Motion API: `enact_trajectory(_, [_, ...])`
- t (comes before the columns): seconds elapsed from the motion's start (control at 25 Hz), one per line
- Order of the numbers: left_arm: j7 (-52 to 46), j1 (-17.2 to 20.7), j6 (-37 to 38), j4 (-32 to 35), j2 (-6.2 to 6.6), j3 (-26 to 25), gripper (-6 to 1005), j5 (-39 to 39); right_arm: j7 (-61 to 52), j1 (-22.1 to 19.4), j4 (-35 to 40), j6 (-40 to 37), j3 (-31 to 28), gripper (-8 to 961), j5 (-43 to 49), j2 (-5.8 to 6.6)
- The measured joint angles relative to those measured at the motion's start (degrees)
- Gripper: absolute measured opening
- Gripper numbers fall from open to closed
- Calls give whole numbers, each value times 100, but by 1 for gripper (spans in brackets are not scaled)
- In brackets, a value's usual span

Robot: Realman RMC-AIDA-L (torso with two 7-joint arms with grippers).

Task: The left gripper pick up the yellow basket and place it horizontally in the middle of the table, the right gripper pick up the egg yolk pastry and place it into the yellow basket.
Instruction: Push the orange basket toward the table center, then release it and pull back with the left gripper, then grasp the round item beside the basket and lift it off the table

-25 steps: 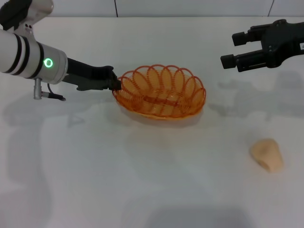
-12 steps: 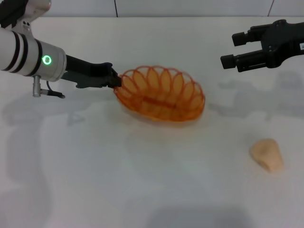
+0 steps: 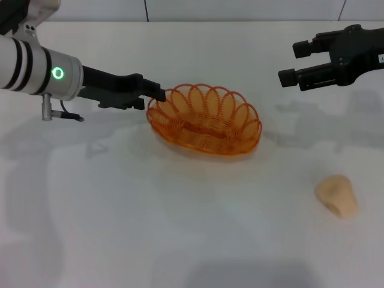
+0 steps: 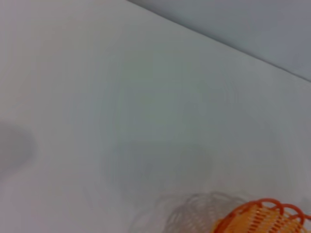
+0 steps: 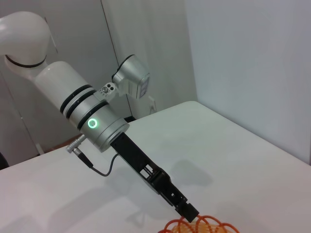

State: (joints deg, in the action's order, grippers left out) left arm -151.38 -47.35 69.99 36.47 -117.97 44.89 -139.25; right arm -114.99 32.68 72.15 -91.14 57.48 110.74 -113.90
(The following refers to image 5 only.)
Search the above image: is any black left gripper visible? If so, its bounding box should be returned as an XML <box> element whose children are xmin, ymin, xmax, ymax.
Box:
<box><xmin>110</xmin><ymin>133</ymin><xmax>199</xmax><ymax>223</ymax></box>

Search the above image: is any orange woven plastic basket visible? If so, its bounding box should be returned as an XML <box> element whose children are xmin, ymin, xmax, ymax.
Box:
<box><xmin>163</xmin><ymin>215</ymin><xmax>240</xmax><ymax>233</ymax></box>

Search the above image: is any black cable with silver plug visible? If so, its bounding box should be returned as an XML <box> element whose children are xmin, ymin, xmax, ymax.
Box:
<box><xmin>66</xmin><ymin>135</ymin><xmax>120</xmax><ymax>177</ymax></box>

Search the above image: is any silver camera mounting bracket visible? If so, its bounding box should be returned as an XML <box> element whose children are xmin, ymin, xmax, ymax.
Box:
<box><xmin>97</xmin><ymin>82</ymin><xmax>120</xmax><ymax>102</ymax></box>

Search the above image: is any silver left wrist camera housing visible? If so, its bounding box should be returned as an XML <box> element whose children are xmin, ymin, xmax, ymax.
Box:
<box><xmin>111</xmin><ymin>54</ymin><xmax>151</xmax><ymax>100</ymax></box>

